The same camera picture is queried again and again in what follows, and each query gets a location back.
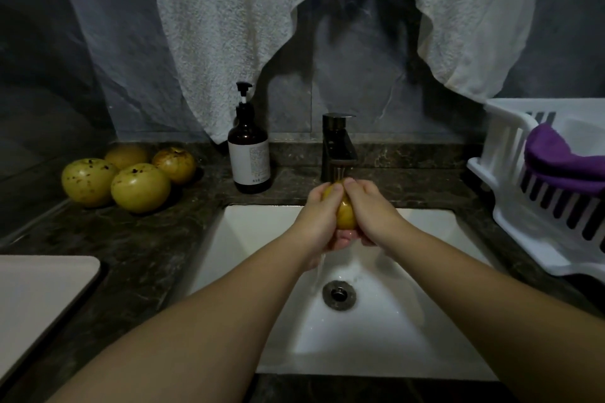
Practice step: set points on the white plastic basket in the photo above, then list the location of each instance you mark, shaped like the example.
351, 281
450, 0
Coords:
503, 160

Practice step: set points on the person's right hand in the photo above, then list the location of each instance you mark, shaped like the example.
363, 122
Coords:
376, 217

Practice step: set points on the person's right forearm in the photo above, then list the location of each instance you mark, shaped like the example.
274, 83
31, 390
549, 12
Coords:
510, 318

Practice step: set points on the spotted yellow apple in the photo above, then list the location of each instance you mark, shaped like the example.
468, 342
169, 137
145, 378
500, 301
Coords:
346, 217

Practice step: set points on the white hanging towel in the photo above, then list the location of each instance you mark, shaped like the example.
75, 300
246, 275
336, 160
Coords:
208, 20

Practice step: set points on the white sink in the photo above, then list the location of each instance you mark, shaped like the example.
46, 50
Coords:
416, 332

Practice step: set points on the group of yellow apples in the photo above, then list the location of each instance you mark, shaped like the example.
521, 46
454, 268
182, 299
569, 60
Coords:
140, 189

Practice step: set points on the person's left hand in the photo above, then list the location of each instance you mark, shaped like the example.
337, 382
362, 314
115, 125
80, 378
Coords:
312, 226

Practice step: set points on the purple cloth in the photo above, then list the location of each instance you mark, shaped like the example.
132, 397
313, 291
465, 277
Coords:
562, 162

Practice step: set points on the person's left forearm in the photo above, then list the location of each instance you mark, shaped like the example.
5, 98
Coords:
170, 341

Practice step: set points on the beige plastic tray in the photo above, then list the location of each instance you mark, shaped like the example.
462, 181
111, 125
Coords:
38, 313

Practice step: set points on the metal sink drain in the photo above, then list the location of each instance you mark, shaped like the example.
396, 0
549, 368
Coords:
339, 295

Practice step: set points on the dark soap pump bottle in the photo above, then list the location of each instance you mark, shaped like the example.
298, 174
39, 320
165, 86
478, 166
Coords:
250, 152

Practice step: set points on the black faucet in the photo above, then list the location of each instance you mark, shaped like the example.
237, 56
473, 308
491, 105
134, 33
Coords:
337, 140

